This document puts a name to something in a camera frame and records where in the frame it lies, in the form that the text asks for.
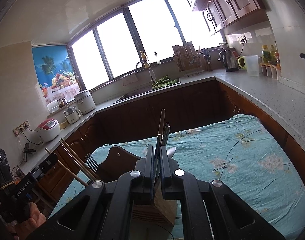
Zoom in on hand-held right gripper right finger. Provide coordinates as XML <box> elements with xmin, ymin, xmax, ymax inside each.
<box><xmin>159</xmin><ymin>145</ymin><xmax>285</xmax><ymax>240</ymax></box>

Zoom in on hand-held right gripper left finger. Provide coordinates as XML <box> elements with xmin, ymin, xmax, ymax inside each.
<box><xmin>26</xmin><ymin>145</ymin><xmax>155</xmax><ymax>240</ymax></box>

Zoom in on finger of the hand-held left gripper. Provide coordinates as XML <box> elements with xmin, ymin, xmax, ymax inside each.
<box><xmin>38</xmin><ymin>152</ymin><xmax>59</xmax><ymax>174</ymax></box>

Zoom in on dark chopstick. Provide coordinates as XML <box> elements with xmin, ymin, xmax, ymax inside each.
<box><xmin>162</xmin><ymin>122</ymin><xmax>169</xmax><ymax>146</ymax></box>
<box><xmin>164</xmin><ymin>126</ymin><xmax>171</xmax><ymax>147</ymax></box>
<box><xmin>154</xmin><ymin>134</ymin><xmax>162</xmax><ymax>178</ymax></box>
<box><xmin>159</xmin><ymin>109</ymin><xmax>166</xmax><ymax>145</ymax></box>

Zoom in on light wooden chopstick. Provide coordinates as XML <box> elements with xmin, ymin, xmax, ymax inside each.
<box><xmin>60</xmin><ymin>137</ymin><xmax>98</xmax><ymax>180</ymax></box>
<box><xmin>59</xmin><ymin>141</ymin><xmax>94</xmax><ymax>180</ymax></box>
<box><xmin>44</xmin><ymin>148</ymin><xmax>90</xmax><ymax>187</ymax></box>

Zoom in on wooden utensil holder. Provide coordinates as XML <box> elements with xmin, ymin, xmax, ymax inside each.
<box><xmin>102</xmin><ymin>145</ymin><xmax>178</xmax><ymax>227</ymax></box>

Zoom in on dark metal fork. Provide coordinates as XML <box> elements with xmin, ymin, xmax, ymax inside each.
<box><xmin>84</xmin><ymin>154</ymin><xmax>100</xmax><ymax>174</ymax></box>

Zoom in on person's left hand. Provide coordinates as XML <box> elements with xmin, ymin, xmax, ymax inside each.
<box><xmin>16</xmin><ymin>201</ymin><xmax>46</xmax><ymax>233</ymax></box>

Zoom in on small black tripod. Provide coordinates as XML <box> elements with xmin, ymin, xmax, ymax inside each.
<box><xmin>22</xmin><ymin>142</ymin><xmax>37</xmax><ymax>162</ymax></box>

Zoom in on white pink rice cooker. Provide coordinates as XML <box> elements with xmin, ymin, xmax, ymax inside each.
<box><xmin>35</xmin><ymin>117</ymin><xmax>61</xmax><ymax>143</ymax></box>

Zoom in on small electric cooking pot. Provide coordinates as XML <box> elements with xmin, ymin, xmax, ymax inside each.
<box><xmin>63</xmin><ymin>105</ymin><xmax>83</xmax><ymax>125</ymax></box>

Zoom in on dark wooden base cabinets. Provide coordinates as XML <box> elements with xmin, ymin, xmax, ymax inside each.
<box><xmin>37</xmin><ymin>77</ymin><xmax>305</xmax><ymax>205</ymax></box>

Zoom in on teal floral tablecloth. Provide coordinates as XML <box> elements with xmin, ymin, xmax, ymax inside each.
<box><xmin>49</xmin><ymin>114</ymin><xmax>305</xmax><ymax>240</ymax></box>

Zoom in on kitchen sink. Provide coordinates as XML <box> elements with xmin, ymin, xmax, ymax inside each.
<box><xmin>113</xmin><ymin>86</ymin><xmax>154</xmax><ymax>105</ymax></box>

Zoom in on large white cooker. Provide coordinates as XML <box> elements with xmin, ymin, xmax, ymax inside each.
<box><xmin>74</xmin><ymin>89</ymin><xmax>96</xmax><ymax>115</ymax></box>

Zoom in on green basket of vegetables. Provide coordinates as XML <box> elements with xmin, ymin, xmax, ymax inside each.
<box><xmin>151</xmin><ymin>74</ymin><xmax>180</xmax><ymax>88</ymax></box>

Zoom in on white dish cloth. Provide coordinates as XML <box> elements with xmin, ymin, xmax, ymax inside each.
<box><xmin>121</xmin><ymin>73</ymin><xmax>139</xmax><ymax>86</ymax></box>

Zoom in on chrome faucet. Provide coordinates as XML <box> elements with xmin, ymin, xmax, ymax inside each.
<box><xmin>135</xmin><ymin>60</ymin><xmax>156</xmax><ymax>85</ymax></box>

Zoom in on yellow soap bottle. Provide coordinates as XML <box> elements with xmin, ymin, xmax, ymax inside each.
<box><xmin>140</xmin><ymin>50</ymin><xmax>151</xmax><ymax>68</ymax></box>

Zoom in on dish rack with cutting boards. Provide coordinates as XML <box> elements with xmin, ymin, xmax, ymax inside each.
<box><xmin>172</xmin><ymin>41</ymin><xmax>205</xmax><ymax>77</ymax></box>

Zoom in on knife block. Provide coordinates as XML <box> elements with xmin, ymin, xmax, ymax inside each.
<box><xmin>197</xmin><ymin>46</ymin><xmax>214</xmax><ymax>72</ymax></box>

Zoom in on steel electric kettle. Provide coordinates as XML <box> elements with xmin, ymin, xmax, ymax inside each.
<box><xmin>219</xmin><ymin>49</ymin><xmax>240</xmax><ymax>72</ymax></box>

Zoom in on kitchen window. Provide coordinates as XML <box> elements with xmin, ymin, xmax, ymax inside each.
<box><xmin>67</xmin><ymin>0</ymin><xmax>224</xmax><ymax>90</ymax></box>

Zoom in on row of seasoning containers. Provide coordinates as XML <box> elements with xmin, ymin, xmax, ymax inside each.
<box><xmin>259</xmin><ymin>64</ymin><xmax>281</xmax><ymax>80</ymax></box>

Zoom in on yellow cap green bottle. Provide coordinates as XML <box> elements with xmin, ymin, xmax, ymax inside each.
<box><xmin>261</xmin><ymin>45</ymin><xmax>270</xmax><ymax>64</ymax></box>

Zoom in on yellow oil bottle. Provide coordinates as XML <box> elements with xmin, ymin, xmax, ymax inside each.
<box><xmin>269</xmin><ymin>45</ymin><xmax>278</xmax><ymax>65</ymax></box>

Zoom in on red label sauce bottle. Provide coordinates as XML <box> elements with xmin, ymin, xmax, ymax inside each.
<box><xmin>274</xmin><ymin>41</ymin><xmax>281</xmax><ymax>67</ymax></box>

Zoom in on wall outlet with plug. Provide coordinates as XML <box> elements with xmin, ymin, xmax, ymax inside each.
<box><xmin>13</xmin><ymin>121</ymin><xmax>30</xmax><ymax>137</ymax></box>

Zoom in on fruit and palm wall poster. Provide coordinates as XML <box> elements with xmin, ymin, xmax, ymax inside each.
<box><xmin>32</xmin><ymin>45</ymin><xmax>81</xmax><ymax>105</ymax></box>

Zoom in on clear jug with green handle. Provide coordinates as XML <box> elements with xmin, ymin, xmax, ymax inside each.
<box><xmin>237</xmin><ymin>55</ymin><xmax>260</xmax><ymax>77</ymax></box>

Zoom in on short wooden wall cabinets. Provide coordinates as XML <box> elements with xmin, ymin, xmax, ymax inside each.
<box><xmin>192</xmin><ymin>0</ymin><xmax>266</xmax><ymax>37</ymax></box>

